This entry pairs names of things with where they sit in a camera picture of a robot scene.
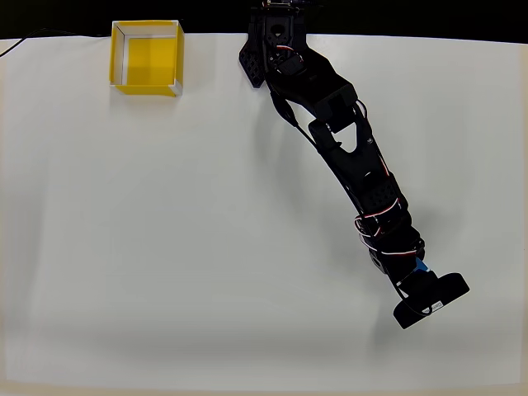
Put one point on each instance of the blue small object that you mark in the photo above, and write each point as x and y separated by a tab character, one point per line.
421	265

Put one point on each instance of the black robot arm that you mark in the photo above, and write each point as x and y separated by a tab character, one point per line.
330	90

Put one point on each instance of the yellow open box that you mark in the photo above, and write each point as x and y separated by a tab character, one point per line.
148	57

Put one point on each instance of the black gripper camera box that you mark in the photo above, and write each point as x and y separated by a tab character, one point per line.
433	299

